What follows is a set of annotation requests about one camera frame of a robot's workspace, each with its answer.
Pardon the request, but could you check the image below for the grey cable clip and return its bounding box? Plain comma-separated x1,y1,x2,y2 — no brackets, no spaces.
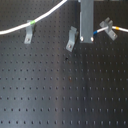
100,18,117,40
66,27,78,51
24,20,35,44

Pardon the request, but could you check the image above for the grey metal gripper block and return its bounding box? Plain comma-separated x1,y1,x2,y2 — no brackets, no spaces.
80,0,94,43

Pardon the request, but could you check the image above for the white cable with coloured bands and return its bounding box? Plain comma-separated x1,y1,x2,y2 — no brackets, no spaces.
0,0,128,36

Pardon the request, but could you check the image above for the middle grey cable clip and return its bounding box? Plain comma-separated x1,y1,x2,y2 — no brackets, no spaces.
66,27,78,51

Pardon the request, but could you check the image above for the left grey cable clip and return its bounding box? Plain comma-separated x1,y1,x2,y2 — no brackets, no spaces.
24,20,35,44

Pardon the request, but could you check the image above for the right grey cable clip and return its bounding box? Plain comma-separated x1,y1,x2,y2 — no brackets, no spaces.
100,18,117,40

